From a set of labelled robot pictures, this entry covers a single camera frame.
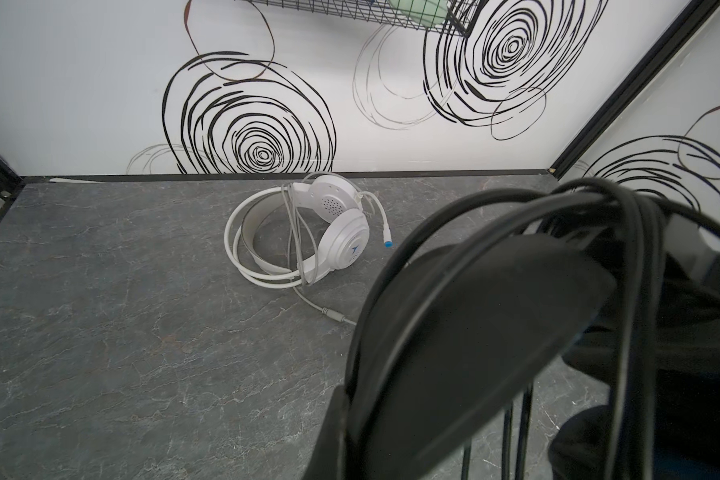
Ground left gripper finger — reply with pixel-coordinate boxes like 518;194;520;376
302;385;351;480

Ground white headphones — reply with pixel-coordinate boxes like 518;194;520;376
223;173;393;326

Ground black blue headphones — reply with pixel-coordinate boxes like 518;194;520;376
343;177;720;480

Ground black wire basket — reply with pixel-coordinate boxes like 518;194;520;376
254;0;488;36

